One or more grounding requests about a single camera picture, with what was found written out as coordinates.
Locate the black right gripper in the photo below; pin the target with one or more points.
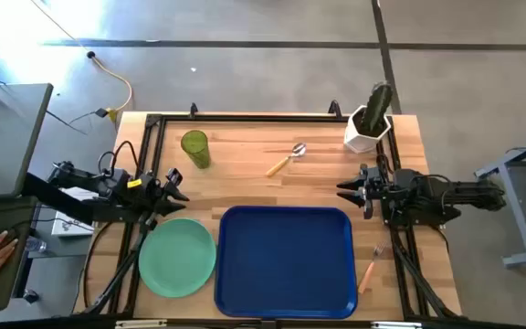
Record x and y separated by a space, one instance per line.
372 196

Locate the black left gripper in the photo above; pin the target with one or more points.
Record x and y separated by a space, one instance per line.
153 194

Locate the green translucent plastic cup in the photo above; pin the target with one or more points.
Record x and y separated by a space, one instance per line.
196 148

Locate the mint green plate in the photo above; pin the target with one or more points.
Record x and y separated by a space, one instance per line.
176 258

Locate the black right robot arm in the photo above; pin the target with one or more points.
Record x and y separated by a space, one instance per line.
427 192

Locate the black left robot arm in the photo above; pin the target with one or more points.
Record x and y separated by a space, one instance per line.
108 187

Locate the blue plastic tray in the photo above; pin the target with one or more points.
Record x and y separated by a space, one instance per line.
286 262

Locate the white hexagonal plant pot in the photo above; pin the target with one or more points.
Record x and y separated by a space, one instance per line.
356 141

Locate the white printed box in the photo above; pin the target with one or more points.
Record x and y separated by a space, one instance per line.
66 228

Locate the black power plug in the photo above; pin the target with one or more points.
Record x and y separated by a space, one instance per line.
101 112

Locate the black diagonal beam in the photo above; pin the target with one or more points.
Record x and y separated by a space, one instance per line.
53 196

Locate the clear water bottle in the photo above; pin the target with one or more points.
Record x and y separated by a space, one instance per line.
37 246

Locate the black round floor plug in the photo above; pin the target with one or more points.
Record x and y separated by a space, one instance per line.
91 55

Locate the black chair caster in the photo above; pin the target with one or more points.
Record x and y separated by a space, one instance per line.
30 296

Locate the grey desk top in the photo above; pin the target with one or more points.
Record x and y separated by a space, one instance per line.
7 137

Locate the dark desk top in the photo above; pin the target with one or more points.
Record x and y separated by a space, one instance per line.
12 285

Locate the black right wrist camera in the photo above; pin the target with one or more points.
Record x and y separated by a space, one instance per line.
366 172

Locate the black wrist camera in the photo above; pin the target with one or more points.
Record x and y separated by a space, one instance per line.
175 176
366 172

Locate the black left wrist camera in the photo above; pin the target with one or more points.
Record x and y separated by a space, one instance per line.
175 176

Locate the black frame clamp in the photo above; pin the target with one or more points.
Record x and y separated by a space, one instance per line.
334 109
193 110

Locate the black aluminium table frame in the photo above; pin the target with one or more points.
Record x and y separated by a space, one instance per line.
245 118

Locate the silver metal bracket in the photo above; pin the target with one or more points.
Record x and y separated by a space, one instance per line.
139 324
395 325

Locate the grey metal table frame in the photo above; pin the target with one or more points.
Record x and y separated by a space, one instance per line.
518 219

